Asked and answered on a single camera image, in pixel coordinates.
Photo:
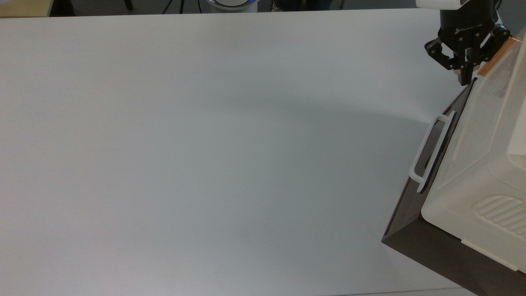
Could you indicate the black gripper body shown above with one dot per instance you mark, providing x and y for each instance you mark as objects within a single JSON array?
[{"x": 466, "y": 28}]

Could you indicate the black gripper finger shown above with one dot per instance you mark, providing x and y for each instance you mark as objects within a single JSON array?
[
  {"x": 491, "y": 47},
  {"x": 441, "y": 53}
]

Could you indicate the cream plastic cabinet door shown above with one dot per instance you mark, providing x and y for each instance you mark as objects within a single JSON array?
[{"x": 472, "y": 144}]

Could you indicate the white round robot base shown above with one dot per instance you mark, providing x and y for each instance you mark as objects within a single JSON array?
[{"x": 232, "y": 5}]

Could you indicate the cream plastic cabinet body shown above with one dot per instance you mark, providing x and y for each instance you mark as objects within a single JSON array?
[{"x": 485, "y": 197}]

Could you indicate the dark brown base cabinet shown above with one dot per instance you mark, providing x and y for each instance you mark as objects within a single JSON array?
[{"x": 435, "y": 246}]

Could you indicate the black tripod legs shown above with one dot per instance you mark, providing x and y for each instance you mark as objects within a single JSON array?
[{"x": 181, "y": 5}]

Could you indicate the black chair leg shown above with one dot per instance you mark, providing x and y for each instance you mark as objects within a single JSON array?
[{"x": 128, "y": 4}]

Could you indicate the light wooden table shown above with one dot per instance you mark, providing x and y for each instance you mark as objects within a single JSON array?
[{"x": 22, "y": 7}]

